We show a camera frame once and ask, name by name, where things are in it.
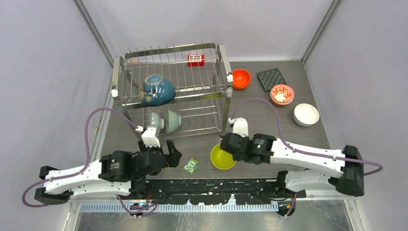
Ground yellow bowl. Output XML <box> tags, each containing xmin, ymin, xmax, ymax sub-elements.
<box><xmin>210</xmin><ymin>143</ymin><xmax>237</xmax><ymax>170</ymax></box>

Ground orange plastic bowl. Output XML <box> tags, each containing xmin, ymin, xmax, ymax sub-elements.
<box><xmin>232</xmin><ymin>68</ymin><xmax>251</xmax><ymax>86</ymax></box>
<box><xmin>233</xmin><ymin>85</ymin><xmax>248</xmax><ymax>90</ymax></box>

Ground white bowl red pattern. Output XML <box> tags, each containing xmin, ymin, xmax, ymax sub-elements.
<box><xmin>270</xmin><ymin>84</ymin><xmax>295</xmax><ymax>102</ymax></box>

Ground dark blue ceramic bowl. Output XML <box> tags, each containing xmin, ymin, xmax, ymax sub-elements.
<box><xmin>139</xmin><ymin>74</ymin><xmax>176</xmax><ymax>106</ymax></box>

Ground plain white bowl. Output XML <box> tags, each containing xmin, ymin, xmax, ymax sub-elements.
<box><xmin>293</xmin><ymin>103</ymin><xmax>320</xmax><ymax>127</ymax></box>

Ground metal two-tier dish rack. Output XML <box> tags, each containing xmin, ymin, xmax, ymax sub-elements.
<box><xmin>111</xmin><ymin>43</ymin><xmax>233</xmax><ymax>139</ymax></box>

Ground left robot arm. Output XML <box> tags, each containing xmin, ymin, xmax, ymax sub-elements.
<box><xmin>34</xmin><ymin>140</ymin><xmax>182</xmax><ymax>205</ymax></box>

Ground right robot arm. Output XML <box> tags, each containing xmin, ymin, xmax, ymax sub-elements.
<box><xmin>220</xmin><ymin>133</ymin><xmax>365</xmax><ymax>198</ymax></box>

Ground white plate in rack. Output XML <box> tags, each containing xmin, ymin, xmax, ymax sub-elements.
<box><xmin>150</xmin><ymin>112</ymin><xmax>165</xmax><ymax>129</ymax></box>

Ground green owl puzzle piece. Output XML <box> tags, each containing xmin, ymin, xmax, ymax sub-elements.
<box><xmin>183</xmin><ymin>157</ymin><xmax>199</xmax><ymax>175</ymax></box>

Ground pale green ceramic bowl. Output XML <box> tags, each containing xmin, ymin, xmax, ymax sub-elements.
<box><xmin>164</xmin><ymin>109</ymin><xmax>181</xmax><ymax>133</ymax></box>

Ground dark grey studded baseplate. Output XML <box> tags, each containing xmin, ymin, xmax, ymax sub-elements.
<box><xmin>256</xmin><ymin>68</ymin><xmax>287</xmax><ymax>92</ymax></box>

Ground red white toy block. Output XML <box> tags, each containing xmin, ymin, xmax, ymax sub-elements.
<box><xmin>187</xmin><ymin>54</ymin><xmax>205</xmax><ymax>67</ymax></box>

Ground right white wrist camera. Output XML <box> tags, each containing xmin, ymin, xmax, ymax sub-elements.
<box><xmin>228</xmin><ymin>117</ymin><xmax>249</xmax><ymax>138</ymax></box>

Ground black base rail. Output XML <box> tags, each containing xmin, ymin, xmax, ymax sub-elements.
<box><xmin>121</xmin><ymin>179</ymin><xmax>295</xmax><ymax>205</ymax></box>

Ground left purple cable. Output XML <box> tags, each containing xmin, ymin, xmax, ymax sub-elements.
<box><xmin>21</xmin><ymin>107</ymin><xmax>158</xmax><ymax>218</ymax></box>

